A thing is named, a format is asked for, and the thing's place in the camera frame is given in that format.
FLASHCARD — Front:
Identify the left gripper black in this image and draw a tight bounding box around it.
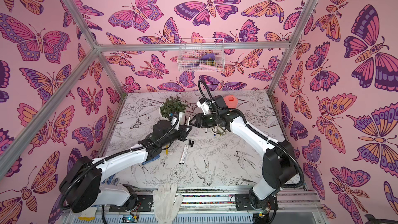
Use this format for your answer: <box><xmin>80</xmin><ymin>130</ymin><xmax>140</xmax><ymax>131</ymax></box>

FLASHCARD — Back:
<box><xmin>158</xmin><ymin>124</ymin><xmax>192</xmax><ymax>150</ymax></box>

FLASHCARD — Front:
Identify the wire basket on wall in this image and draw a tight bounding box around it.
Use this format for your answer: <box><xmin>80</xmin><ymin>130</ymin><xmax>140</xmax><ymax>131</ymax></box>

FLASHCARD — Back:
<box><xmin>176</xmin><ymin>38</ymin><xmax>226</xmax><ymax>73</ymax></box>

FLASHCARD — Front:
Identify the blue dotted glove on rail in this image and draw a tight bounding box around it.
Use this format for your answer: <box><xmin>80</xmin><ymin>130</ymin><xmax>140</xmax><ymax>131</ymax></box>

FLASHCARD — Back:
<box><xmin>78</xmin><ymin>212</ymin><xmax>96</xmax><ymax>222</ymax></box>

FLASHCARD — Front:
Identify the potted green plant white pot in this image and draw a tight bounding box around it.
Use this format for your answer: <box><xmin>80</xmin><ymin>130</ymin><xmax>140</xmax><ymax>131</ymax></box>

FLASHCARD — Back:
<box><xmin>159</xmin><ymin>95</ymin><xmax>188</xmax><ymax>118</ymax></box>

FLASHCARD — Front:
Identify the green circuit board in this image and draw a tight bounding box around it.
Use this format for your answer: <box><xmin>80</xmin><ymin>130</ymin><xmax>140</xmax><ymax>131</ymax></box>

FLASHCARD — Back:
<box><xmin>122</xmin><ymin>215</ymin><xmax>138</xmax><ymax>224</ymax></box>

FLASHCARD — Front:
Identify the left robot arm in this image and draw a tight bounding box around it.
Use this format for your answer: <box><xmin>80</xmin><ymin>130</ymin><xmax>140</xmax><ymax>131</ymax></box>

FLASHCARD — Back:
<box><xmin>59</xmin><ymin>118</ymin><xmax>192</xmax><ymax>213</ymax></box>

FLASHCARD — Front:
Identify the blue dotted knit glove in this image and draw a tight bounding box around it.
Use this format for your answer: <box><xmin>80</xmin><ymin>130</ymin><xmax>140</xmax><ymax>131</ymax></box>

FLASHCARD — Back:
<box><xmin>142</xmin><ymin>154</ymin><xmax>160</xmax><ymax>166</ymax></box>

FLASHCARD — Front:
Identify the white knit glove front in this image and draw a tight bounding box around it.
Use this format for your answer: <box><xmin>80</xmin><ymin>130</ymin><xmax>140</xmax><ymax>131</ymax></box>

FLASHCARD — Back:
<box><xmin>153</xmin><ymin>183</ymin><xmax>183</xmax><ymax>224</ymax></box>

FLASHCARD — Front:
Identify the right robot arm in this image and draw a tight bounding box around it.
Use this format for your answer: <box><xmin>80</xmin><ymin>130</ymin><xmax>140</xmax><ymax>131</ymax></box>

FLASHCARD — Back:
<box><xmin>190</xmin><ymin>95</ymin><xmax>304</xmax><ymax>209</ymax></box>

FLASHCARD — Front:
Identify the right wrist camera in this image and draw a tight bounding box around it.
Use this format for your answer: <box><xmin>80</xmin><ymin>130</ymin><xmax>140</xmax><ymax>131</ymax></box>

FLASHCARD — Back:
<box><xmin>197</xmin><ymin>98</ymin><xmax>216</xmax><ymax>115</ymax></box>

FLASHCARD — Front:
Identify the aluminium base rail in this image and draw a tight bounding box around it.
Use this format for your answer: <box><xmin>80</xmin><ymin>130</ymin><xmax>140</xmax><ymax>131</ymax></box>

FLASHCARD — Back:
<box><xmin>58</xmin><ymin>186</ymin><xmax>327</xmax><ymax>224</ymax></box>

